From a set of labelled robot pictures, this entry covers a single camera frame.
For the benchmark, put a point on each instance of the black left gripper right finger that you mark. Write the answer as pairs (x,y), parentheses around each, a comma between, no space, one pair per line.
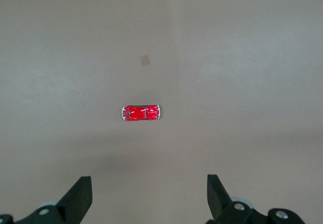
(219,206)

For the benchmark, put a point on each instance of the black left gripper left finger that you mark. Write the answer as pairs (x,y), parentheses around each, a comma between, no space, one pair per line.
(73,203)

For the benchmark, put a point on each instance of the brown tape patch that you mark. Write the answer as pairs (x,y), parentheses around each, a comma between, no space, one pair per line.
(145,60)

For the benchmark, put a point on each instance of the red beetle toy car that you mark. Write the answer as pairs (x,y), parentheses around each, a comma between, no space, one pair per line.
(138,113)

